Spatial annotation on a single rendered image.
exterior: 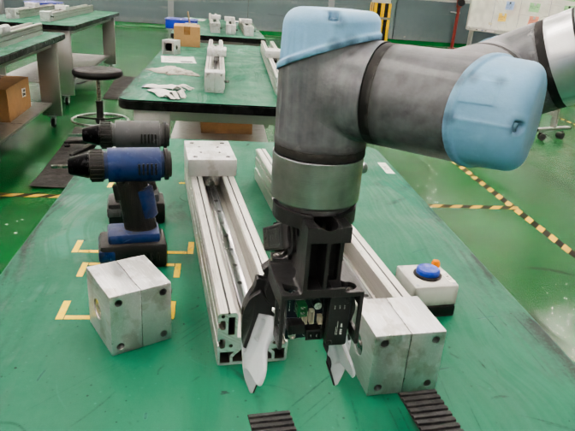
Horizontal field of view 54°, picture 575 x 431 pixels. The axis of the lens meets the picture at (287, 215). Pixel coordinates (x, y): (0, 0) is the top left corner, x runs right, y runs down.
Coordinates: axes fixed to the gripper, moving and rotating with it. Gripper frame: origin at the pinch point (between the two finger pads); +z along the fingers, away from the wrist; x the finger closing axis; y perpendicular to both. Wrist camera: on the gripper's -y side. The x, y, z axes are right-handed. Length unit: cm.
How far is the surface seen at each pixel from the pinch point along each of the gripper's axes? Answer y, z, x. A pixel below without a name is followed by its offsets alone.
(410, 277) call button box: -31.0, 7.4, 27.8
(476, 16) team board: -574, -15, 345
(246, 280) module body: -35.2, 8.8, 0.8
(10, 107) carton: -391, 60, -117
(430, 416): -2.2, 9.8, 18.2
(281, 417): -4.8, 10.1, 0.5
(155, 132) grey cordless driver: -70, -7, -14
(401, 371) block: -10.5, 9.7, 17.9
